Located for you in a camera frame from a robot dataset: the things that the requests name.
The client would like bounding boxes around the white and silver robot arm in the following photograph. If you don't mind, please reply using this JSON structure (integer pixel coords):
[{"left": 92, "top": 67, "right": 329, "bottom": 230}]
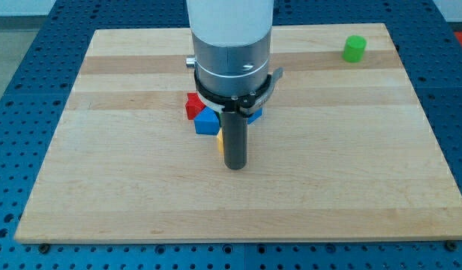
[{"left": 186, "top": 0, "right": 274, "bottom": 97}]

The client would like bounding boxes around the yellow hexagon block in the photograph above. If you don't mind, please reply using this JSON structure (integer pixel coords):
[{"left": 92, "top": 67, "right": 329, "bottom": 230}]
[{"left": 216, "top": 129, "right": 224, "bottom": 155}]

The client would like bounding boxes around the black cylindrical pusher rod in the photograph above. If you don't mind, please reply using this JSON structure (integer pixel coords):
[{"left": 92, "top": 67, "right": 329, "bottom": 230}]
[{"left": 220, "top": 112, "right": 248, "bottom": 170}]

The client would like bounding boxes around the blue cube block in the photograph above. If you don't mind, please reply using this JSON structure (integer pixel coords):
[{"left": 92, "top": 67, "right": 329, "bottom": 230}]
[{"left": 193, "top": 107, "right": 221, "bottom": 136}]

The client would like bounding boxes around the blue block behind rod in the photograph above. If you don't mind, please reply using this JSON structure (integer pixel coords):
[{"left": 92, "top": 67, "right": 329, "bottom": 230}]
[{"left": 247, "top": 108, "right": 263, "bottom": 125}]

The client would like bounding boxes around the red block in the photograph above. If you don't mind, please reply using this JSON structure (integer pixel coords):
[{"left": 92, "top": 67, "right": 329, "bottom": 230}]
[{"left": 185, "top": 92, "right": 206, "bottom": 120}]

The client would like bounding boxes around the light wooden board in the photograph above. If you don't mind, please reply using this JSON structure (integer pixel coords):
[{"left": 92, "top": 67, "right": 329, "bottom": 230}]
[{"left": 15, "top": 23, "right": 462, "bottom": 244}]

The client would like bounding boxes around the green cylinder block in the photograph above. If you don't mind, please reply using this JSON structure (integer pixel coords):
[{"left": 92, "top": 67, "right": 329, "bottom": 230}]
[{"left": 342, "top": 35, "right": 367, "bottom": 63}]

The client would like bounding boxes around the black bolt front left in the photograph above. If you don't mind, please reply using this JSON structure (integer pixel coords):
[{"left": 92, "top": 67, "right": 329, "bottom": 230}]
[{"left": 37, "top": 243, "right": 50, "bottom": 254}]

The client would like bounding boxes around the black bolt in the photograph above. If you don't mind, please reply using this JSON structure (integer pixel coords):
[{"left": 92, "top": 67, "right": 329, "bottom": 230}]
[
  {"left": 37, "top": 243, "right": 50, "bottom": 254},
  {"left": 444, "top": 241, "right": 458, "bottom": 252}
]

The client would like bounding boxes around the blue perforated metal table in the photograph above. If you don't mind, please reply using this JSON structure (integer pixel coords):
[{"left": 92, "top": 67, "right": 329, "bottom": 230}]
[{"left": 0, "top": 0, "right": 462, "bottom": 269}]

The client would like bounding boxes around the black bolt front right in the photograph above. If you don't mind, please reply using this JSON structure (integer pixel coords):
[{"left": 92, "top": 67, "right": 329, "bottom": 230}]
[{"left": 444, "top": 241, "right": 458, "bottom": 252}]

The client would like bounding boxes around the black clamp ring with lever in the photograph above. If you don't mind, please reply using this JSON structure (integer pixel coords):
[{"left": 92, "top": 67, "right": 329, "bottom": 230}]
[{"left": 193, "top": 67, "right": 284, "bottom": 116}]

